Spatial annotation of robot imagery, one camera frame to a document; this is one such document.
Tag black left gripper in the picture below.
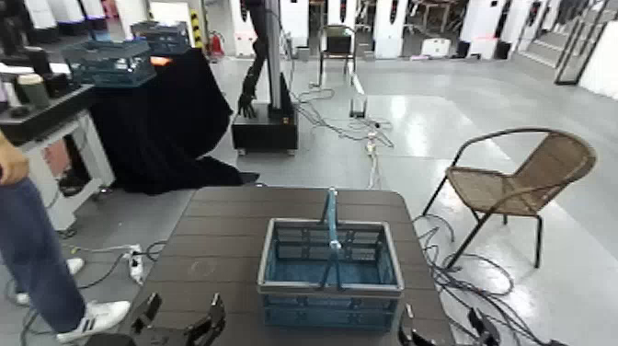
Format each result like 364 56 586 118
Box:
130 291 227 346

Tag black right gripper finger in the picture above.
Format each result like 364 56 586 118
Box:
467 306 502 346
397 303 436 346

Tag blue folding crate with handle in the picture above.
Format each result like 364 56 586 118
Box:
257 187 406 333

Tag dark folded crate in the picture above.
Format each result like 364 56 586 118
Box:
130 19 192 57

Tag bare person's hand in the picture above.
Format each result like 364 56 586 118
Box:
0 131 30 187

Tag white power strip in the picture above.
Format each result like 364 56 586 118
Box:
365 131 381 190
127 243 145 285

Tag white sneaker with black stripes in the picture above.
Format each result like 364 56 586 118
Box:
56 300 132 344

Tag person in blue jeans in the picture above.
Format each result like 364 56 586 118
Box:
0 130 88 334

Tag black object under desk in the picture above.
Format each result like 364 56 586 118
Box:
57 167 91 198

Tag brown wicker chair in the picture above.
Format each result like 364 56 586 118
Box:
422 126 599 270

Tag black cloth cover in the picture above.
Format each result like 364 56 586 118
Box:
88 47 260 196

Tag white desk with black top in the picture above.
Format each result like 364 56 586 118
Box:
0 84 117 233

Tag black humanoid robot on base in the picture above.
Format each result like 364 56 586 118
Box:
231 0 300 156

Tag small metal floor stand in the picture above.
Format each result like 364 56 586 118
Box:
348 71 369 120

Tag black box on desk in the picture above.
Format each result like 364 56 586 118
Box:
45 71 79 98

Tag beige and dark cylinder cup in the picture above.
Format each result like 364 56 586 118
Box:
17 72 52 110

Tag red fire extinguisher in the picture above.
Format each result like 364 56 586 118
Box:
208 30 226 62

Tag white box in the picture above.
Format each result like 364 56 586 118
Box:
420 37 453 60

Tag white pillar machine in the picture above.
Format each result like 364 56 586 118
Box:
458 0 506 44
373 0 409 60

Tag dark floor cable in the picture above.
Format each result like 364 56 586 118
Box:
4 239 168 346

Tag grey floor cables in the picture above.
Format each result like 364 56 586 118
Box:
288 86 395 149

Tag black metal frame rack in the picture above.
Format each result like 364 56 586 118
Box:
554 0 612 87

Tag yellow black striped post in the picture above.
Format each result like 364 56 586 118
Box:
189 9 205 50

